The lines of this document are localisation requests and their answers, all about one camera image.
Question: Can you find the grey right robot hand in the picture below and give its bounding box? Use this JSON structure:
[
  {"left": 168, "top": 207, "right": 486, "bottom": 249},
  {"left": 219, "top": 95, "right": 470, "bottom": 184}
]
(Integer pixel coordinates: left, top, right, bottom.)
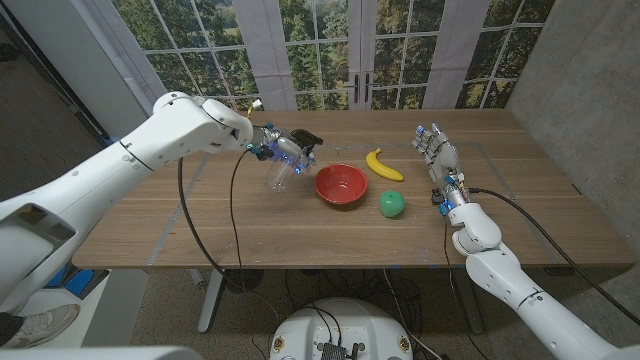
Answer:
[{"left": 412, "top": 122, "right": 460, "bottom": 184}]

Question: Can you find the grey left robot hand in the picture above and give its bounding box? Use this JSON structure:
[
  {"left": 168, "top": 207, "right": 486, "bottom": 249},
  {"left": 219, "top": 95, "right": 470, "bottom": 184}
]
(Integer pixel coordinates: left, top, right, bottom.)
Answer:
[{"left": 266, "top": 127, "right": 318, "bottom": 176}]

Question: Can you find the clear plastic cup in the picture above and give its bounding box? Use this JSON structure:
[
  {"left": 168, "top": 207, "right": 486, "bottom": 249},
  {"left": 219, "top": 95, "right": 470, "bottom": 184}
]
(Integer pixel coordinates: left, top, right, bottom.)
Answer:
[{"left": 263, "top": 128, "right": 325, "bottom": 193}]

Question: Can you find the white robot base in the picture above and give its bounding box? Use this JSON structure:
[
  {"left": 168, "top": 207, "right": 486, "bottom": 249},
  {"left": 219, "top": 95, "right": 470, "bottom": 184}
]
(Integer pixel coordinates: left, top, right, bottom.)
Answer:
[{"left": 269, "top": 298, "right": 414, "bottom": 360}]

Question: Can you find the yellow banana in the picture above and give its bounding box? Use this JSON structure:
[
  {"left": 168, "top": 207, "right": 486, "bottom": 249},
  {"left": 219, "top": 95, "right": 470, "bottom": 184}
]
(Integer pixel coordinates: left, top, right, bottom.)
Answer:
[{"left": 365, "top": 147, "right": 405, "bottom": 183}]

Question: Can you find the red bowl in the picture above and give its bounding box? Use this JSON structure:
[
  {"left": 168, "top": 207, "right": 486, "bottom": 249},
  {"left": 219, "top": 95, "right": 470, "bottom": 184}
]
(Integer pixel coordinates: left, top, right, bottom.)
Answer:
[{"left": 313, "top": 163, "right": 369, "bottom": 206}]

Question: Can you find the green apple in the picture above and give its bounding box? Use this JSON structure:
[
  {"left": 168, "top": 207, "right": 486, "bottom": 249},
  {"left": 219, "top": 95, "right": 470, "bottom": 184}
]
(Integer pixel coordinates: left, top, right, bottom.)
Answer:
[{"left": 378, "top": 189, "right": 406, "bottom": 219}]

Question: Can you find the printed window backdrop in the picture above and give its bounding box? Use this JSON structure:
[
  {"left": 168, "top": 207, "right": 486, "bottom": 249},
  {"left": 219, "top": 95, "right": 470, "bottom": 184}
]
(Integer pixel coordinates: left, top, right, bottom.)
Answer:
[{"left": 82, "top": 0, "right": 557, "bottom": 132}]

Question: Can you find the black round floor device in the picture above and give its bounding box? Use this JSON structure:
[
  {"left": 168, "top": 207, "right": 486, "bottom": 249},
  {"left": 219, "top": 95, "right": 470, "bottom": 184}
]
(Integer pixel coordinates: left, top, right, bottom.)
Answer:
[{"left": 223, "top": 269, "right": 265, "bottom": 294}]

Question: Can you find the grey table leg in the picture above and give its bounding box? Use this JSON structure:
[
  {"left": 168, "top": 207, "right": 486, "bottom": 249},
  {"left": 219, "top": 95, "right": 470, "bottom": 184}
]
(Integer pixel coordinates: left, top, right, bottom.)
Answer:
[{"left": 452, "top": 269, "right": 486, "bottom": 335}]

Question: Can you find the white table leg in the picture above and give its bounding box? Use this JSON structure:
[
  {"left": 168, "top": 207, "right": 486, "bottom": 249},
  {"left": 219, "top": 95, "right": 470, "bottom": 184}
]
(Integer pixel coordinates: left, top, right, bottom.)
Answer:
[{"left": 197, "top": 269, "right": 226, "bottom": 334}]

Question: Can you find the white floor platform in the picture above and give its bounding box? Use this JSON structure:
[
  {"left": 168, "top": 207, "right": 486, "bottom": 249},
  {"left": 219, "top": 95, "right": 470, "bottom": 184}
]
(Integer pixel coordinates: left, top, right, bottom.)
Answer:
[{"left": 0, "top": 268, "right": 151, "bottom": 349}]

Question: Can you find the blue foot pedal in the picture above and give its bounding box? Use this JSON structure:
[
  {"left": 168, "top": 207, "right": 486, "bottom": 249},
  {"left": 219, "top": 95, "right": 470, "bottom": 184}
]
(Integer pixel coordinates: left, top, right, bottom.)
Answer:
[
  {"left": 64, "top": 269, "right": 110, "bottom": 300},
  {"left": 43, "top": 264, "right": 69, "bottom": 289}
]

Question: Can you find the grey white sneaker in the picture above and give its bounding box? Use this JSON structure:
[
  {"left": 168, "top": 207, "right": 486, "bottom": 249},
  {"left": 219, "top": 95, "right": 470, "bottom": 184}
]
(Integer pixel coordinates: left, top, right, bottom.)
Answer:
[{"left": 0, "top": 303, "right": 81, "bottom": 349}]

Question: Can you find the dark trouser leg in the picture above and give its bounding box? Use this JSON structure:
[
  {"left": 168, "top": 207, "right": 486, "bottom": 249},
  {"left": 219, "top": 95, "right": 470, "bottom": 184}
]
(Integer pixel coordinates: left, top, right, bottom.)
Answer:
[{"left": 0, "top": 312, "right": 25, "bottom": 347}]

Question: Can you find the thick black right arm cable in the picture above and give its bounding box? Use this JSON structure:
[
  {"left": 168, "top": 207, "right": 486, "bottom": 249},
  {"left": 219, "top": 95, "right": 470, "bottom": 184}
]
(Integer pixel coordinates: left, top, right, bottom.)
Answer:
[{"left": 468, "top": 187, "right": 640, "bottom": 326}]

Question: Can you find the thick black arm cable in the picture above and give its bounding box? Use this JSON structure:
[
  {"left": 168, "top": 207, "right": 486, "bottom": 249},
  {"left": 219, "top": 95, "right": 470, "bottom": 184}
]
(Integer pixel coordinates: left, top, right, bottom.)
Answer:
[
  {"left": 176, "top": 157, "right": 281, "bottom": 324},
  {"left": 468, "top": 187, "right": 640, "bottom": 326}
]

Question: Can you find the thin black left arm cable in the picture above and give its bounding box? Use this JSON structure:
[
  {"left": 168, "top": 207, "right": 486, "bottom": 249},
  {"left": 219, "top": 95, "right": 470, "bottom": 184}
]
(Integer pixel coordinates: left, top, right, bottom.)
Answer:
[{"left": 228, "top": 149, "right": 250, "bottom": 272}]

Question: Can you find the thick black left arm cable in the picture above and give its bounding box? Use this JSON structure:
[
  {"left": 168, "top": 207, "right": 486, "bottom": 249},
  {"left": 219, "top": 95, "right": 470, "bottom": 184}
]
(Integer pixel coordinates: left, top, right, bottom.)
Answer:
[{"left": 176, "top": 157, "right": 281, "bottom": 324}]

